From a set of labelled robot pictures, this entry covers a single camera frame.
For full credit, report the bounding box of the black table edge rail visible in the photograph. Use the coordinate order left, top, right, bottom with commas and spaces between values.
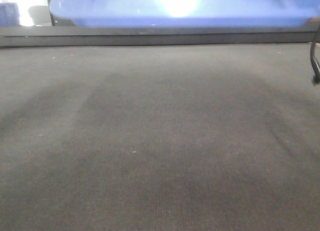
0, 22, 318, 48

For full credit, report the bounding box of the blue crate far left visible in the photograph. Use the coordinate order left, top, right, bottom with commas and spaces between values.
0, 2, 21, 27

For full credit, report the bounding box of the blue plastic tray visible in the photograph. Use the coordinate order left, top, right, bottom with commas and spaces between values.
49, 0, 320, 28

